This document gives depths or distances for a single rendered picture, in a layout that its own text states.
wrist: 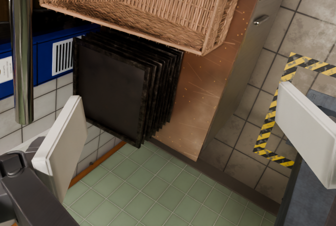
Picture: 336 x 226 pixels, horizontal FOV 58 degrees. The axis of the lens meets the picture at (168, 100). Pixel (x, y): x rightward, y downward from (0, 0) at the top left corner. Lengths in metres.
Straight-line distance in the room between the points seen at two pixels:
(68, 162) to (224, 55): 0.81
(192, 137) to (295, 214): 0.42
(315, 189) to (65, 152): 0.92
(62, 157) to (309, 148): 0.13
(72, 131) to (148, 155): 1.67
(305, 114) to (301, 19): 1.30
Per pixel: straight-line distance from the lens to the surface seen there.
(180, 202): 1.66
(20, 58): 0.51
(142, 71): 0.86
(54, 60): 1.08
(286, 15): 1.48
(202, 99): 1.03
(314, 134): 0.17
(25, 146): 1.22
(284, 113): 0.21
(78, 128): 0.19
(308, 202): 0.98
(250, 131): 1.70
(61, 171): 0.16
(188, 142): 1.14
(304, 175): 1.06
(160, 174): 1.76
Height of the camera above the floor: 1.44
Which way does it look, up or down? 52 degrees down
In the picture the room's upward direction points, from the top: 126 degrees counter-clockwise
